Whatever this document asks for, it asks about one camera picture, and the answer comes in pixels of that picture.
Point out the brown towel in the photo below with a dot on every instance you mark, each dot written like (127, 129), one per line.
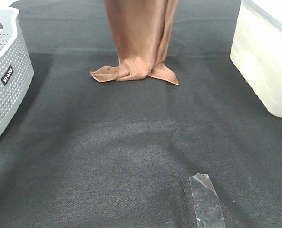
(141, 30)

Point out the black table cloth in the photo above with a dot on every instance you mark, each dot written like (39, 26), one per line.
(84, 154)

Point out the clear adhesive tape strip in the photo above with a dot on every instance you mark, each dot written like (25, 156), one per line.
(207, 206)

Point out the grey perforated laundry basket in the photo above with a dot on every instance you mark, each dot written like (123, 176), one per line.
(16, 70)

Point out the white woven storage basket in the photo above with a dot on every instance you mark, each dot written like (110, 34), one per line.
(257, 50)

